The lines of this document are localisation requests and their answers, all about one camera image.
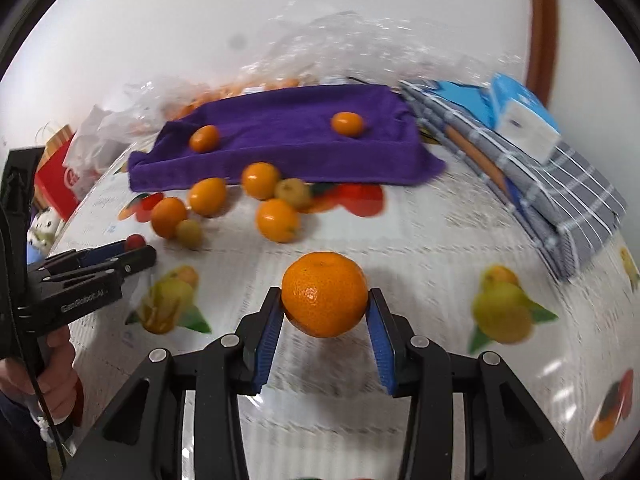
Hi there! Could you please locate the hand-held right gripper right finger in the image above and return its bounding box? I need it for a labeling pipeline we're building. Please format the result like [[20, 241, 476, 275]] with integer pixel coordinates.
[[367, 288, 583, 480]]

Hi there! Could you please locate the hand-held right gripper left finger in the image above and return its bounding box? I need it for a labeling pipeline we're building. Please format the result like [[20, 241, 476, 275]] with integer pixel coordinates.
[[62, 287, 283, 480]]

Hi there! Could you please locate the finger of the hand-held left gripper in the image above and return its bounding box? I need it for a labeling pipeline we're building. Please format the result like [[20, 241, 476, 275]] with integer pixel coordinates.
[[30, 246, 157, 286], [42, 240, 130, 273]]

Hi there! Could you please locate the yellowish green kumquat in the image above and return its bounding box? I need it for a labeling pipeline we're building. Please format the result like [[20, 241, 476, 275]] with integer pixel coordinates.
[[274, 178, 313, 211], [176, 219, 204, 249]]

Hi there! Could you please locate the mandarin orange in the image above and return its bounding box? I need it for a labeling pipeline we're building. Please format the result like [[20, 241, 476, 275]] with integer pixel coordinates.
[[241, 161, 282, 201], [150, 197, 189, 239], [255, 198, 301, 244], [281, 251, 369, 338]]

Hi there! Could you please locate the small orange citrus fruit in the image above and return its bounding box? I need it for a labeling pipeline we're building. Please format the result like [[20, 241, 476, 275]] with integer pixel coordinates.
[[331, 111, 365, 138], [188, 177, 229, 218], [188, 125, 221, 154]]

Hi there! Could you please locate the person's left forearm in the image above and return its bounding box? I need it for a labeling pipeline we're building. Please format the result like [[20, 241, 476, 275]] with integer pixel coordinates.
[[0, 392, 53, 480]]

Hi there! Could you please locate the person's left hand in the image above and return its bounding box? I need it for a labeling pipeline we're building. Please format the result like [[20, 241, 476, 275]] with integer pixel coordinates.
[[0, 326, 83, 428]]

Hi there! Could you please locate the white plush toy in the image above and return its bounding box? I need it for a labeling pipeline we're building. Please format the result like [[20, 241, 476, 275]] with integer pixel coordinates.
[[27, 207, 66, 256]]

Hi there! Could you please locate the red paper bag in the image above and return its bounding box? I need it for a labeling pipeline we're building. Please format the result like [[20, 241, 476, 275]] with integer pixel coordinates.
[[34, 127, 101, 221]]

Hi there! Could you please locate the fruit print tablecloth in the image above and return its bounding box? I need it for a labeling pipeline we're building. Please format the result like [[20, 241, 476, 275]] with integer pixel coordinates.
[[50, 125, 640, 480]]

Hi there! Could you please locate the white plastic bag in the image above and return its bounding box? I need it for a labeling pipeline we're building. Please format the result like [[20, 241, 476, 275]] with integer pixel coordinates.
[[67, 104, 133, 183]]

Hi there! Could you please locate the small clear plastic bag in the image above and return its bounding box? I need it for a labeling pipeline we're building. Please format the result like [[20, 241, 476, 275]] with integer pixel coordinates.
[[120, 76, 201, 136]]

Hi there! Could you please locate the pile of bagged oranges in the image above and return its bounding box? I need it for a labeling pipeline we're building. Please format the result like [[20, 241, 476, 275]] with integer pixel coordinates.
[[172, 77, 301, 121]]

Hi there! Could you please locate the purple towel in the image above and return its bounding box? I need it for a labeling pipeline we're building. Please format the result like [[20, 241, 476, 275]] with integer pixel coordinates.
[[127, 84, 447, 193]]

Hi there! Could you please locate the brown wooden stick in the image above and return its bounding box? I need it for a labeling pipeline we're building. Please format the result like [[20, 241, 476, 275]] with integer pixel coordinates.
[[444, 126, 507, 197]]

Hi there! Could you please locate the blue paper packet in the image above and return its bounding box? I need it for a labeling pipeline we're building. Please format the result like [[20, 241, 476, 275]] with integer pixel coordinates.
[[434, 81, 497, 128]]

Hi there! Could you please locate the blue and white tissue pack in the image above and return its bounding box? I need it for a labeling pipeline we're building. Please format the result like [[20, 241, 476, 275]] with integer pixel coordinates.
[[487, 74, 561, 163]]

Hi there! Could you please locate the large clear plastic bag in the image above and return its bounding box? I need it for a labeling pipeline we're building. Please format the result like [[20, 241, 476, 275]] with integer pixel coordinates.
[[235, 7, 523, 111]]

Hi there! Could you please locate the black cable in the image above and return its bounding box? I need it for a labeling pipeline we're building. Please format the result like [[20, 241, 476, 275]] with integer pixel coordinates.
[[0, 205, 68, 471]]

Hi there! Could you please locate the brown wooden door frame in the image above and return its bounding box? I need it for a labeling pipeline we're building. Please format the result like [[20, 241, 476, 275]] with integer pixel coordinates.
[[525, 0, 559, 107]]

